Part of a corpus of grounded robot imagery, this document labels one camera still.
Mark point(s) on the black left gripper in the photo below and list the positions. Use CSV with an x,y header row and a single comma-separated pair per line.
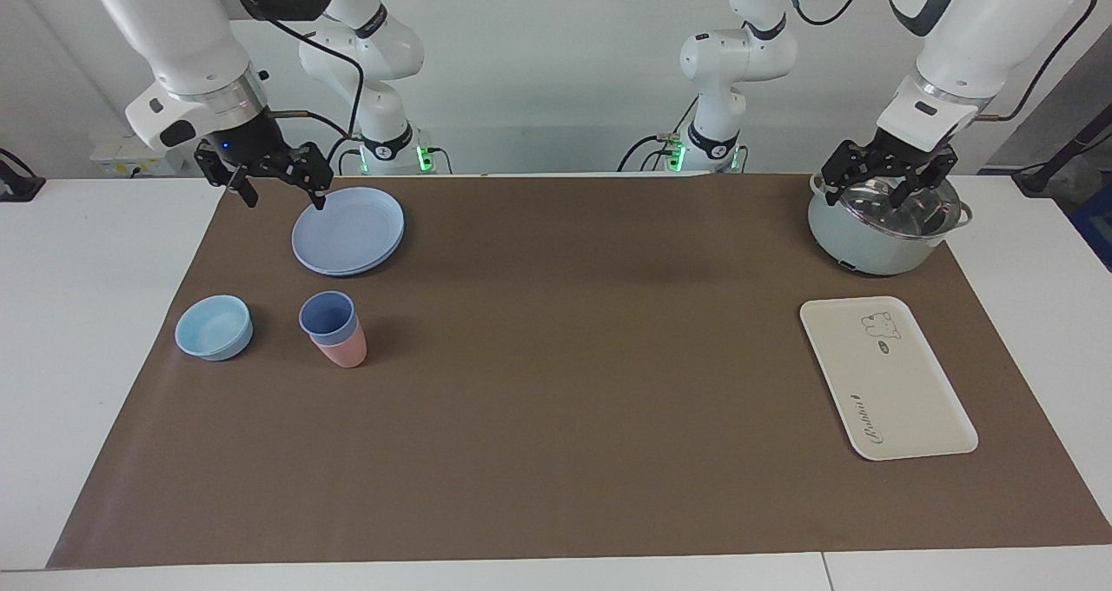
x,y
895,158

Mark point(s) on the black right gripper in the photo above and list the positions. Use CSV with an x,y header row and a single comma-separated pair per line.
x,y
252,148

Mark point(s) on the blue ribbed cup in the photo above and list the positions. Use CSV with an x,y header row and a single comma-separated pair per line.
x,y
328,317

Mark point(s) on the pink cup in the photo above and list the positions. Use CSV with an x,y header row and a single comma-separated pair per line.
x,y
343,353

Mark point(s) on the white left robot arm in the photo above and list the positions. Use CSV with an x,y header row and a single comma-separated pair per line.
x,y
982,43

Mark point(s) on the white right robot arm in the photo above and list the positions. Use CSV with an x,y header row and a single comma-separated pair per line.
x,y
174,35

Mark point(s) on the cream tray with rabbit print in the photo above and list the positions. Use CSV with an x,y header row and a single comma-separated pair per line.
x,y
886,382

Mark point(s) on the glass pot lid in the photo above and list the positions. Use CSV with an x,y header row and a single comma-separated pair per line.
x,y
877,209

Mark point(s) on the pale green cooking pot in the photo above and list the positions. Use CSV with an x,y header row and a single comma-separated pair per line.
x,y
856,248

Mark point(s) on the blue round plate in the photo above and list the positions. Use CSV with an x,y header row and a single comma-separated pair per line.
x,y
347,235

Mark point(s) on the light blue bowl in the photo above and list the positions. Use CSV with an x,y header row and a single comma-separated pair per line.
x,y
213,328

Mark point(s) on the black stand leg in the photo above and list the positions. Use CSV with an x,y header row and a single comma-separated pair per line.
x,y
1055,161

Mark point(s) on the blue crate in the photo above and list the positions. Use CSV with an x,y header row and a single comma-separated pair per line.
x,y
1096,226

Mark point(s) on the black table clamp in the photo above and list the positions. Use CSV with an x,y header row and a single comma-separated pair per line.
x,y
17,182

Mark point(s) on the brown table mat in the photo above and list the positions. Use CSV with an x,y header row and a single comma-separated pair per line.
x,y
556,400

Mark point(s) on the white wall socket box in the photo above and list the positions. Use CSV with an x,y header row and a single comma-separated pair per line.
x,y
135,155

